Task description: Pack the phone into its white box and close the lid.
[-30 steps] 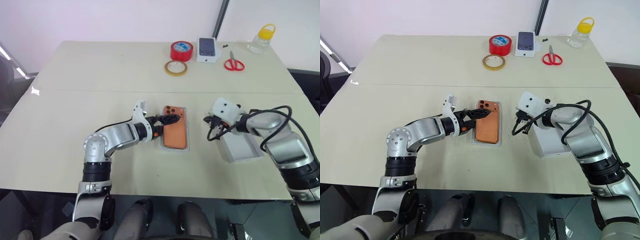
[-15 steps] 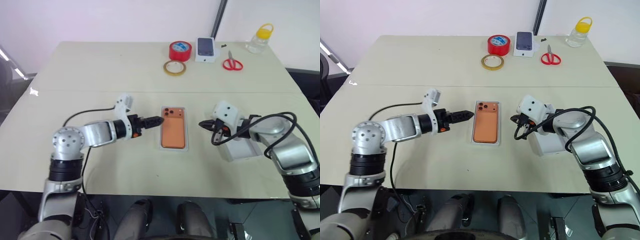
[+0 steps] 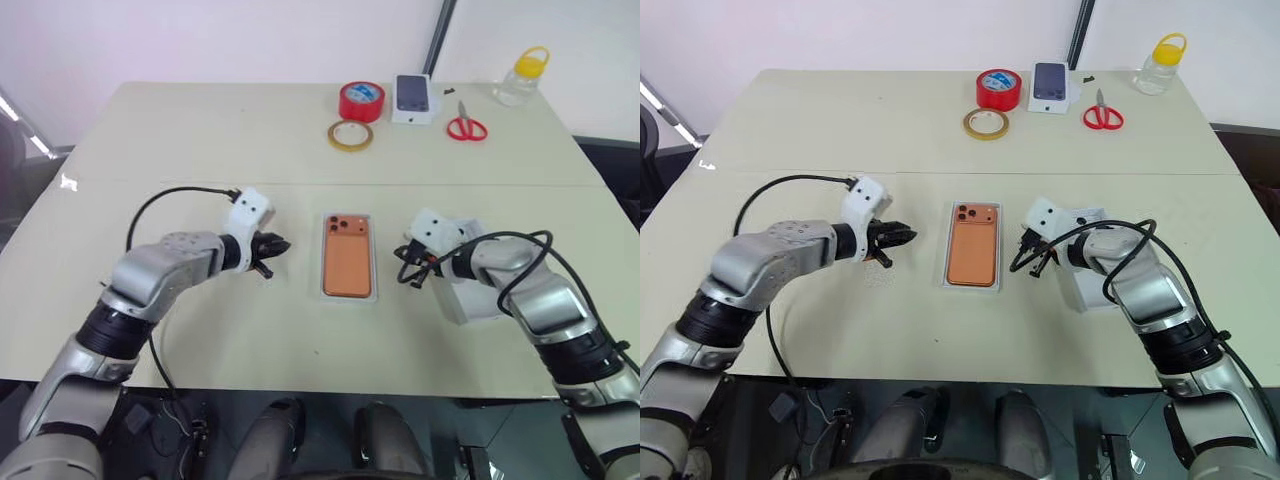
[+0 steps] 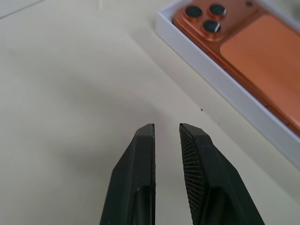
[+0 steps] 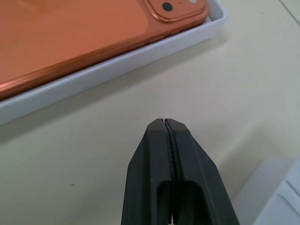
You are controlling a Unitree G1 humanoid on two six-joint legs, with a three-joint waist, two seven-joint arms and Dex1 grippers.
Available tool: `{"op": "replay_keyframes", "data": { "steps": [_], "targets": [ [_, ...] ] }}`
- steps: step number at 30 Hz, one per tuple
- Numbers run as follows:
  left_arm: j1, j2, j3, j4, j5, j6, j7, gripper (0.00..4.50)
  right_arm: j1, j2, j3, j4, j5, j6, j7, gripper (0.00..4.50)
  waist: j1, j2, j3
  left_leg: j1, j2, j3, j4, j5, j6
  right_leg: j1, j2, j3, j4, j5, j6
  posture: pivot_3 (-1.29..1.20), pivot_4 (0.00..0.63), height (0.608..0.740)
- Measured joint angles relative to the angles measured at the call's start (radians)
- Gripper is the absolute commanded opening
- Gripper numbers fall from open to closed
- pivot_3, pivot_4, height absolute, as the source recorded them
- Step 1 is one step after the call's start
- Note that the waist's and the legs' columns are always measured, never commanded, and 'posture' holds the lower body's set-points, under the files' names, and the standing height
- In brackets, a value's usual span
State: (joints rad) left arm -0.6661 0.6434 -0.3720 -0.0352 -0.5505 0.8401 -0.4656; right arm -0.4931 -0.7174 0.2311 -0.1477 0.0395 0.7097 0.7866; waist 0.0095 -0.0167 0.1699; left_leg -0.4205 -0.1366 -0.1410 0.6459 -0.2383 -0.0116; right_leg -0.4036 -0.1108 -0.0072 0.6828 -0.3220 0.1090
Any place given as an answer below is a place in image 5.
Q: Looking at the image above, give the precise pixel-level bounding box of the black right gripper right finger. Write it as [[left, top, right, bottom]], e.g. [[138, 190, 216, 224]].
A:
[[165, 119, 241, 225]]

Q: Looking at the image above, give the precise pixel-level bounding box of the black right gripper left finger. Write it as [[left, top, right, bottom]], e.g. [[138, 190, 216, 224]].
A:
[[122, 118, 173, 225]]

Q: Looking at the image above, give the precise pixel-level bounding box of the white phone box lid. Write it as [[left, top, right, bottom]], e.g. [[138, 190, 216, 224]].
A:
[[231, 157, 300, 225]]

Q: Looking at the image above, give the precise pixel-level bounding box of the white phone box base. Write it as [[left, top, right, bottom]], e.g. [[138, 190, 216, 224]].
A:
[[0, 0, 229, 127]]

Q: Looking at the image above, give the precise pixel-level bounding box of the orange smartphone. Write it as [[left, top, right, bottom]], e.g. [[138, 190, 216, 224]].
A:
[[0, 0, 210, 100]]

